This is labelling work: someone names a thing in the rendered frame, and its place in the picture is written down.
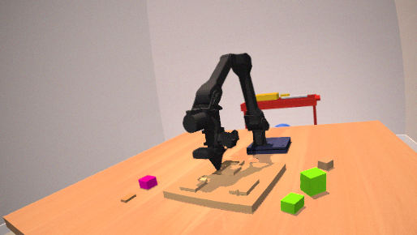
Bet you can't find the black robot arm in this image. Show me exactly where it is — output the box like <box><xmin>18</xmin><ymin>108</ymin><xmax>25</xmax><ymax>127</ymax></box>
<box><xmin>183</xmin><ymin>53</ymin><xmax>269</xmax><ymax>149</ymax></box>

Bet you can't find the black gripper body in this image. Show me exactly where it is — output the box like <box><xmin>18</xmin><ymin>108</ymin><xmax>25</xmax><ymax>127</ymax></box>
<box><xmin>192</xmin><ymin>125</ymin><xmax>225</xmax><ymax>160</ymax></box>

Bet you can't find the green block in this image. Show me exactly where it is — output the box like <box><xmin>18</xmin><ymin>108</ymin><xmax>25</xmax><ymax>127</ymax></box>
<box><xmin>299</xmin><ymin>167</ymin><xmax>327</xmax><ymax>197</ymax></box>

